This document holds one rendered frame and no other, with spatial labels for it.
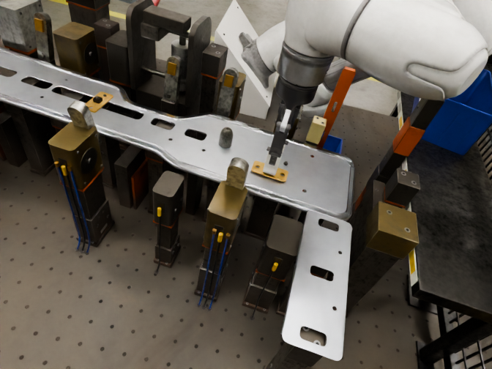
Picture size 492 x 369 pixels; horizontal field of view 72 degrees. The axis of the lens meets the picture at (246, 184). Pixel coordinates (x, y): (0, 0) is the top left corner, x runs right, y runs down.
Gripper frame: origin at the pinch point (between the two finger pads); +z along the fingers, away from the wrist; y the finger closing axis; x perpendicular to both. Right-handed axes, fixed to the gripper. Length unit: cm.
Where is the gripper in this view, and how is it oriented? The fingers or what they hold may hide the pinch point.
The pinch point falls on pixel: (273, 158)
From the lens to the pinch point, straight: 76.5
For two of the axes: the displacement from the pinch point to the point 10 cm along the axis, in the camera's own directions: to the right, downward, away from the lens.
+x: -9.5, -3.2, 0.7
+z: -1.7, 6.8, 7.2
